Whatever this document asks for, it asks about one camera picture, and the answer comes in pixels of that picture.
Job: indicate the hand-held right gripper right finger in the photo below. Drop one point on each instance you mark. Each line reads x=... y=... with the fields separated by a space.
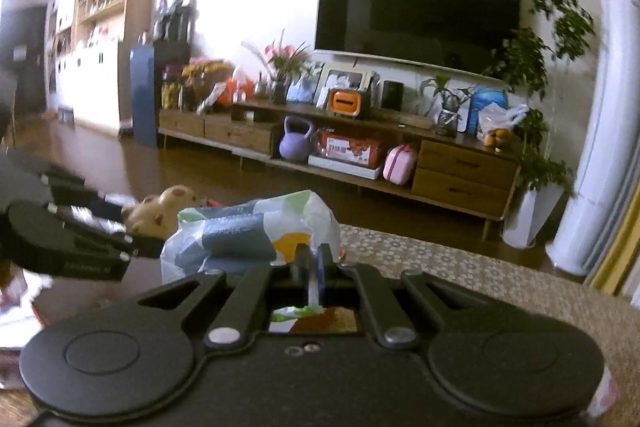
x=324 y=274

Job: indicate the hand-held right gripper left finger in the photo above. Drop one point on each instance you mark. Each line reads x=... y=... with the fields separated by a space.
x=303 y=272

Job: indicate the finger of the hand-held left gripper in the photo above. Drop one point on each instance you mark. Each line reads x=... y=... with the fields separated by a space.
x=95 y=199
x=142 y=248

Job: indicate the plastic bag with tissue pack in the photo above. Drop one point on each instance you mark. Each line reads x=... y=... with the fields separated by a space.
x=235 y=232

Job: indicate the desktop with patterned cloth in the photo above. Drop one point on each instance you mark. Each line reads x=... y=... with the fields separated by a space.
x=475 y=267

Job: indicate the brown teddy bear plush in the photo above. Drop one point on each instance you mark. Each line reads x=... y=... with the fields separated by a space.
x=155 y=209

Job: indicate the white papers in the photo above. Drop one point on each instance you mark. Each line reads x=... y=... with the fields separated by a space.
x=15 y=322

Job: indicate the white flat box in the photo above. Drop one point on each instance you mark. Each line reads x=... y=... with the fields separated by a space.
x=345 y=168

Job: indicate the blue upright panel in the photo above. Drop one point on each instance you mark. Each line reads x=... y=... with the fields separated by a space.
x=144 y=97

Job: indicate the white low cabinet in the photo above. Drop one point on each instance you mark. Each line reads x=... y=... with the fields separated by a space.
x=90 y=82

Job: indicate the red printed box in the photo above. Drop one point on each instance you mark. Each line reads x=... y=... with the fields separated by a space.
x=352 y=148

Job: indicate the purple kettlebell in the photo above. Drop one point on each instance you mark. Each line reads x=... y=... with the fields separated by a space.
x=296 y=142

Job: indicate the pink carry case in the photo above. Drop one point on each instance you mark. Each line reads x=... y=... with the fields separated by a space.
x=400 y=164

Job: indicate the yellow flower bouquet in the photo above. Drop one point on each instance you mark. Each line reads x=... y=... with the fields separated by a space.
x=202 y=79

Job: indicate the black cabinet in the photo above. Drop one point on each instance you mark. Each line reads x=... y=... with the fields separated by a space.
x=172 y=54

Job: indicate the orange radio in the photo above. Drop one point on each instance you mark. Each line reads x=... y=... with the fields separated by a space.
x=346 y=103

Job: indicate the wooden television cabinet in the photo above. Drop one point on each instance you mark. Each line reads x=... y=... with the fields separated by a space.
x=465 y=172

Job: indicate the orange packet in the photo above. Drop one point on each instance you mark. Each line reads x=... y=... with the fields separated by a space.
x=235 y=91

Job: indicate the black speaker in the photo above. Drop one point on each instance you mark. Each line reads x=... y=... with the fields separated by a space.
x=392 y=96

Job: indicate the vase with pink flowers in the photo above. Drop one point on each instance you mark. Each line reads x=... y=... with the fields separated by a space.
x=282 y=67

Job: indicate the group of figurines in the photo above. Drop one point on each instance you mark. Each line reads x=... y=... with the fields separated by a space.
x=175 y=9

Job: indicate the white plant pot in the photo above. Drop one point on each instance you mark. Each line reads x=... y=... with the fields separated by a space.
x=524 y=217

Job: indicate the green plant in glass vase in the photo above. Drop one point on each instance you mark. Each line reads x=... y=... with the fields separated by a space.
x=447 y=107

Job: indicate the white plastic bag with oranges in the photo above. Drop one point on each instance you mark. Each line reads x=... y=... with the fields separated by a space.
x=497 y=119

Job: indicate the blue bag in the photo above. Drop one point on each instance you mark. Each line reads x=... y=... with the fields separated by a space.
x=487 y=99

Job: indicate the black flat television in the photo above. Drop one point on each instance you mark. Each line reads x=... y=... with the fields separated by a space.
x=415 y=12

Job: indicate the pink packet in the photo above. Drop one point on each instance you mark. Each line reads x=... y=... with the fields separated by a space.
x=606 y=389

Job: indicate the tall green potted plant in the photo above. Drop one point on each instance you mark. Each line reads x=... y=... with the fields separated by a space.
x=542 y=52

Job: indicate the white standing air conditioner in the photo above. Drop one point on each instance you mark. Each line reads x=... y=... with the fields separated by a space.
x=600 y=117

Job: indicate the blue photo frame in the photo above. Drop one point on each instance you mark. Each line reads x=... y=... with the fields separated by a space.
x=305 y=84

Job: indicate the white photo frame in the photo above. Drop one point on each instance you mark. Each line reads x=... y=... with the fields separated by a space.
x=345 y=79

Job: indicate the yellow frame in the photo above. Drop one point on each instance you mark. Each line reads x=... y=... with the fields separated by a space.
x=620 y=247

